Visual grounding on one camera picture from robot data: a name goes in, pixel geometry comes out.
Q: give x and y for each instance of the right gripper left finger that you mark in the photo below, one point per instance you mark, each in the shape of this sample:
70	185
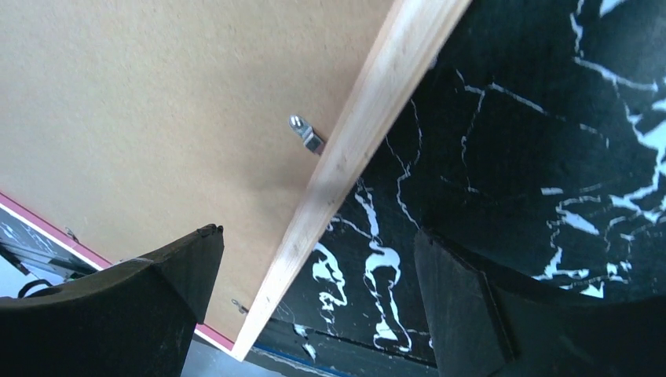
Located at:
136	318

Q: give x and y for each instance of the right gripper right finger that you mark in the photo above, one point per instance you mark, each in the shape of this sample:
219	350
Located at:
488	320

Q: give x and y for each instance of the pink wooden picture frame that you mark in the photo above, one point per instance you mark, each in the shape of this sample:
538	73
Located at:
354	156

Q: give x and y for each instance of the aluminium front rail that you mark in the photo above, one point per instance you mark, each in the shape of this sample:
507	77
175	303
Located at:
32	251

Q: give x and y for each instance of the metal frame retaining clip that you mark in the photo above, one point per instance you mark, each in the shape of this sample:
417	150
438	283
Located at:
310	138

